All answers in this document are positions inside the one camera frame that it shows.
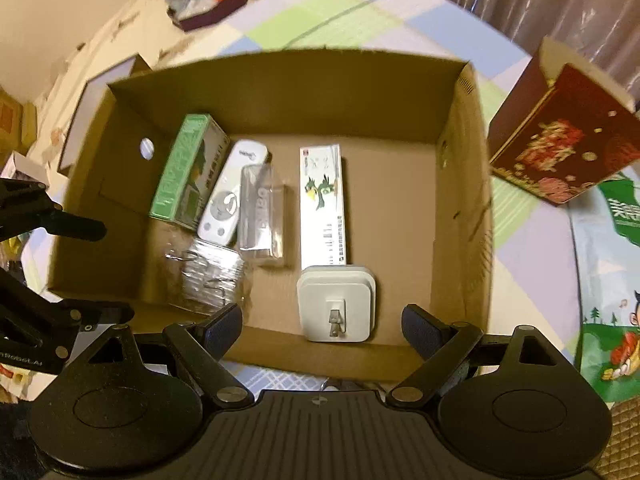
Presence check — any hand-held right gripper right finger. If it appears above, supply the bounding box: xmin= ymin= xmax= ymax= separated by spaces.
xmin=385 ymin=302 xmax=560 ymax=409

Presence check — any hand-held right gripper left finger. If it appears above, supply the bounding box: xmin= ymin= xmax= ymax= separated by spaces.
xmin=82 ymin=302 xmax=256 ymax=409

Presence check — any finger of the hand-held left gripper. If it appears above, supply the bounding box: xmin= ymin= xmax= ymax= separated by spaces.
xmin=0 ymin=177 xmax=107 ymax=242
xmin=0 ymin=269 xmax=136 ymax=348

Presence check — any clear plastic packet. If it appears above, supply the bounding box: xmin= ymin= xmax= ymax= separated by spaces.
xmin=166 ymin=236 xmax=247 ymax=317

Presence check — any white power adapter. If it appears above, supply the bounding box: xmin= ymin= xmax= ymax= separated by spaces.
xmin=296 ymin=264 xmax=377 ymax=344

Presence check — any translucent plastic case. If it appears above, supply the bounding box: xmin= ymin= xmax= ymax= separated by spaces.
xmin=238 ymin=163 xmax=291 ymax=269

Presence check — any green carton box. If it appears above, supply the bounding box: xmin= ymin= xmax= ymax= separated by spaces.
xmin=148 ymin=113 xmax=231 ymax=232

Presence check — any white remote control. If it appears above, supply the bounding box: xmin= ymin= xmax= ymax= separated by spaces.
xmin=197 ymin=139 xmax=271 ymax=249

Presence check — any brown cardboard box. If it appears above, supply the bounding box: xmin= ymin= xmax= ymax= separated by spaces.
xmin=47 ymin=49 xmax=497 ymax=384

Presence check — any white tube box dragon print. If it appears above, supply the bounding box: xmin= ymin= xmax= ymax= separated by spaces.
xmin=298 ymin=143 xmax=347 ymax=268

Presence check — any checked cloth covered desktop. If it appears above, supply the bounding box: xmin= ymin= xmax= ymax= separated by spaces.
xmin=20 ymin=0 xmax=640 ymax=411

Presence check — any green cartoon snack bag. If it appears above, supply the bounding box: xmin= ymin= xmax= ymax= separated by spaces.
xmin=569 ymin=169 xmax=640 ymax=404

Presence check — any quilted beige cushion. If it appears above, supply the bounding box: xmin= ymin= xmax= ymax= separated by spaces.
xmin=595 ymin=399 xmax=640 ymax=480

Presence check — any red gift box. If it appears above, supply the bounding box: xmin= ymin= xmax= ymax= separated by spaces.
xmin=487 ymin=35 xmax=640 ymax=207

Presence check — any dark purple tray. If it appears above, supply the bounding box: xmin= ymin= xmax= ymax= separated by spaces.
xmin=169 ymin=0 xmax=252 ymax=32

